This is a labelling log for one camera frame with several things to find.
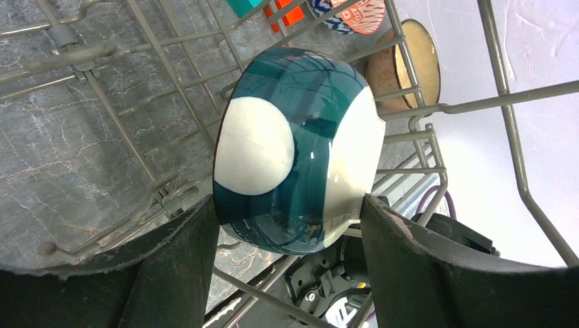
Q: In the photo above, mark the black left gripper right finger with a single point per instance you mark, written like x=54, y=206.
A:
x=422, y=279

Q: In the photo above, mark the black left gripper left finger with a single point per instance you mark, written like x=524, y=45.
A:
x=160, y=279

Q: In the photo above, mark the grey wire dish rack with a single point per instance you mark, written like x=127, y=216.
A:
x=148, y=146

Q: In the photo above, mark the teal bowl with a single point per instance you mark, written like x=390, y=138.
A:
x=296, y=152

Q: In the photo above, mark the pink brown flower bowl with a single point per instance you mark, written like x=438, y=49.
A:
x=386, y=71

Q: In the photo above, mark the blue white patterned bowl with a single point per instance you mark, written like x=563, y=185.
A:
x=363, y=17

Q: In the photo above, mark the teal toy block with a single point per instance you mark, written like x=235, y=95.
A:
x=243, y=7

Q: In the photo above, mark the red toy block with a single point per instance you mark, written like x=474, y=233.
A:
x=289, y=18

